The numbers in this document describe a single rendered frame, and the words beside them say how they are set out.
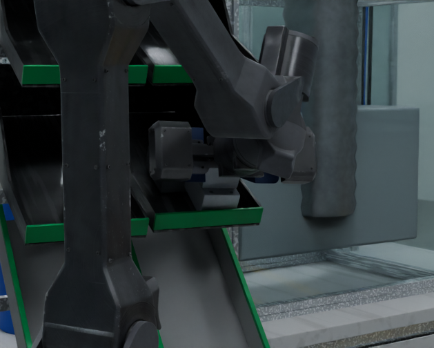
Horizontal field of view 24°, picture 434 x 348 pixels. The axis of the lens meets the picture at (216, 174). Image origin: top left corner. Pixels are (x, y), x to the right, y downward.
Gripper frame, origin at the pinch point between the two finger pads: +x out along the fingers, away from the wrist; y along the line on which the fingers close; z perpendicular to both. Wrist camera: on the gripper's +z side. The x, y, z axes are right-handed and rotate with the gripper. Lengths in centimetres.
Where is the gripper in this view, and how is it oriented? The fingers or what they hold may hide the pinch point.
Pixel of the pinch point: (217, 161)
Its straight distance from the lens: 113.1
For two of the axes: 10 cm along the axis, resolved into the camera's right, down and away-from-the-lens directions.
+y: -9.3, -0.2, -3.6
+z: -0.4, -9.8, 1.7
